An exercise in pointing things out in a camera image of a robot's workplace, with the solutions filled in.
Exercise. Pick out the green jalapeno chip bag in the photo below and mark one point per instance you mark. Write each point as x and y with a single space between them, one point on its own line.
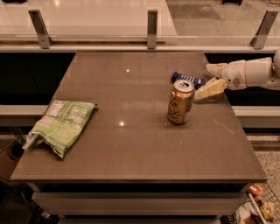
60 126

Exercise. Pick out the gold soda can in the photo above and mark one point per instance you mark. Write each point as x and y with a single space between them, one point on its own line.
181 101

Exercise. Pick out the wire basket with snacks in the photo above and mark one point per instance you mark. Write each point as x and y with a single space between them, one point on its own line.
261 207

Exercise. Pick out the left metal railing bracket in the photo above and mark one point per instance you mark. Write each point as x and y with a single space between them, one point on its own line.
39 26

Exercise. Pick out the blue rxbar blueberry wrapper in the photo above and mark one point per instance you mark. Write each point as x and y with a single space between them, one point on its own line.
197 82

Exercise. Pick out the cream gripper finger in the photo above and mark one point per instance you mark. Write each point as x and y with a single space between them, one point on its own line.
216 70
212 87

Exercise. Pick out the middle metal railing bracket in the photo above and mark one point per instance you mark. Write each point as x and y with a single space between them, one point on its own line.
152 28

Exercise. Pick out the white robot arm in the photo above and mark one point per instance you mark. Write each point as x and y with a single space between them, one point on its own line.
262 73

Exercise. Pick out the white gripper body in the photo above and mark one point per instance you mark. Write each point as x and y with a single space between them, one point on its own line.
234 73

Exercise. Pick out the glass railing panel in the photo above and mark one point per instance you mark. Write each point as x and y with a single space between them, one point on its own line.
189 18

